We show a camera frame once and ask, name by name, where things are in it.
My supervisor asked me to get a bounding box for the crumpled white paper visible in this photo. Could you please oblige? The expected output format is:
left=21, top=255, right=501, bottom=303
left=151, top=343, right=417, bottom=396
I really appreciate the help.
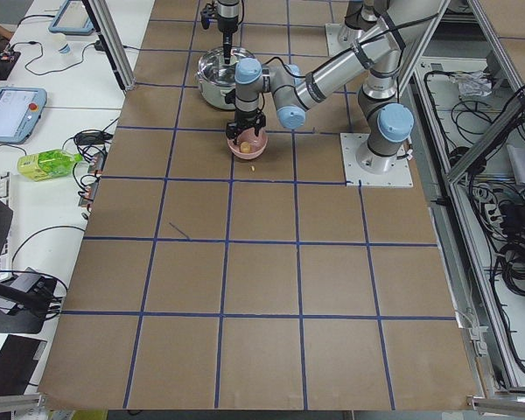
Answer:
left=454, top=72, right=492, bottom=97

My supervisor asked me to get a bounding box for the black power adapter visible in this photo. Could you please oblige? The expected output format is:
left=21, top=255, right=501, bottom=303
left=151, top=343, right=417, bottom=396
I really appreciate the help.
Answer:
left=73, top=130, right=113, bottom=146

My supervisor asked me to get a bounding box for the blue teach pendant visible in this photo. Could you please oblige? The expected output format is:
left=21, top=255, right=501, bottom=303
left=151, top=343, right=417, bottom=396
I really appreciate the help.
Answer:
left=0, top=87, right=47, bottom=145
left=48, top=0, right=95, bottom=36

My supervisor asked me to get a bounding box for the black egg gripper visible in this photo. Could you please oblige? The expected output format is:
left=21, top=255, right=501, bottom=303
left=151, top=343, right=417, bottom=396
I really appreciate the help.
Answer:
left=226, top=108, right=266, bottom=145

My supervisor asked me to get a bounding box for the green drink bottle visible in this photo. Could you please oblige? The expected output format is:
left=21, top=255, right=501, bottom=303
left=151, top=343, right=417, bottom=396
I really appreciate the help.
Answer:
left=17, top=149, right=83, bottom=181

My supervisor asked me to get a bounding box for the pink bowl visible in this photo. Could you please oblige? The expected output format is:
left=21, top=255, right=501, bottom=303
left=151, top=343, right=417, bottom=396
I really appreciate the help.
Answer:
left=227, top=129, right=268, bottom=160

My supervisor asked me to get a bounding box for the white cooking pot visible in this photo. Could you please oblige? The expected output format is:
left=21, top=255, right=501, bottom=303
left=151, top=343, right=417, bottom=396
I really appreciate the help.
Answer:
left=196, top=46, right=255, bottom=110

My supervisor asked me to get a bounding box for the lower blue teach pendant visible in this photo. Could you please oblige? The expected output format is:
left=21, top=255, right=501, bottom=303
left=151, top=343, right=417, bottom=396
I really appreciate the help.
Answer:
left=0, top=87, right=47, bottom=145

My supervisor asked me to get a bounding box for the black gripper over pot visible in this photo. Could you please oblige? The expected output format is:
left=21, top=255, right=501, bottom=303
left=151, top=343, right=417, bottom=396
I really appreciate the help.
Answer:
left=200, top=0, right=244, bottom=65

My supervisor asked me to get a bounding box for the brown grid table mat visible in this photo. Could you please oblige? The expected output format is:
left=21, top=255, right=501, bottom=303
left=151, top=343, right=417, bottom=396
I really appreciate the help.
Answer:
left=39, top=1, right=477, bottom=410

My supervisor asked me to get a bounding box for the aluminium frame post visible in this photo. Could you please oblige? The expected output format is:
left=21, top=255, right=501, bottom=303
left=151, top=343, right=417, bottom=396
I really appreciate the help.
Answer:
left=82, top=0, right=136, bottom=93

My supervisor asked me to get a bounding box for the paper cup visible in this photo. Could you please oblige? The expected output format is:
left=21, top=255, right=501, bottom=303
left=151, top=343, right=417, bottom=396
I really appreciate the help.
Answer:
left=52, top=32, right=72, bottom=56

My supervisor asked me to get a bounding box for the yellow egg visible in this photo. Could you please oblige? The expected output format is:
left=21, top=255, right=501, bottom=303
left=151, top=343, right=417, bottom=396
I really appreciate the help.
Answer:
left=240, top=142, right=251, bottom=153

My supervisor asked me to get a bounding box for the black monitor stand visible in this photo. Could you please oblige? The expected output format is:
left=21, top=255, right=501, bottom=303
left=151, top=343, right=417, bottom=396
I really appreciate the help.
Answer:
left=0, top=269, right=58, bottom=334

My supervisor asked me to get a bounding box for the upper blue teach pendant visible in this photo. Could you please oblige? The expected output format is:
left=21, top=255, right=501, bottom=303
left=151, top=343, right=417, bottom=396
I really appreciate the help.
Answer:
left=48, top=0, right=95, bottom=36

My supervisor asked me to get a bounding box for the glass pot lid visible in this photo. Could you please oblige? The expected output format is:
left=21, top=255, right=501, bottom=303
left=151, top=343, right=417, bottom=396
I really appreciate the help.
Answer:
left=197, top=47, right=255, bottom=87

